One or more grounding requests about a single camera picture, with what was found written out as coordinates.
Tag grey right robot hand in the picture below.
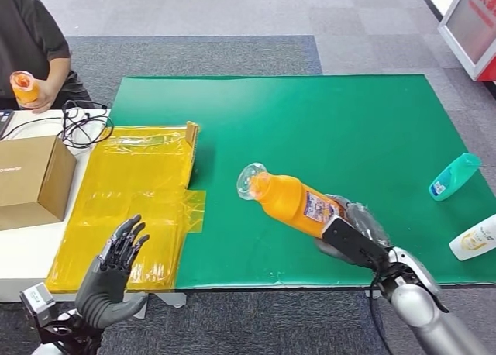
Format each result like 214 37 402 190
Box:
314 193 392 265

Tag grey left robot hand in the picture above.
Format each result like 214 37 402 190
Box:
74 214 151 330

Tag orange bottle with clear cap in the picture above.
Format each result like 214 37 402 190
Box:
236 162 347 240

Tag teal bottle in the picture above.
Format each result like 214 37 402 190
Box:
428 153 482 203

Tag white bottle with gold print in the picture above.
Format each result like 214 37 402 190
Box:
448 214 496 262

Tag small orange bottle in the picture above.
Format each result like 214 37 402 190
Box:
9 70 40 107

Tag table with metal edge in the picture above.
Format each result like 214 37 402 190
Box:
146 283 496 310

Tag white table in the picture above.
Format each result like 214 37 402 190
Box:
0 109 149 318

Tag yellow taped cardboard tray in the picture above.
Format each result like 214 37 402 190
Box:
45 120 207 295

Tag green table mat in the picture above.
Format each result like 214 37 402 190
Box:
109 74 496 291

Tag brown cardboard box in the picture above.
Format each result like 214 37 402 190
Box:
0 134 77 232

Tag person's hand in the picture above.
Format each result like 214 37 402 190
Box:
29 78 59 114

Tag dark laptop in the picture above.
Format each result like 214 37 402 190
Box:
0 109 15 138

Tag white and red cabinet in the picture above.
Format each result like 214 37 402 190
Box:
438 0 496 82

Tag person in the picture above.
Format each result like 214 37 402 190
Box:
0 0 94 112

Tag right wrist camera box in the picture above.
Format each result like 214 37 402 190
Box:
321 215 391 273

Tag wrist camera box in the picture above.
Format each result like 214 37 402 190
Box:
20 282 59 328
321 215 391 273

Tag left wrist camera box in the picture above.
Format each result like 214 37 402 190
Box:
20 282 59 328

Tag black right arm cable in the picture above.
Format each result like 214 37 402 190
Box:
367 273 394 355

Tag tangled black cable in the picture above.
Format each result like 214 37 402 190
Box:
58 99 114 150

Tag thin black cable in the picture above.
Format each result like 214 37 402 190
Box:
0 116 65 140

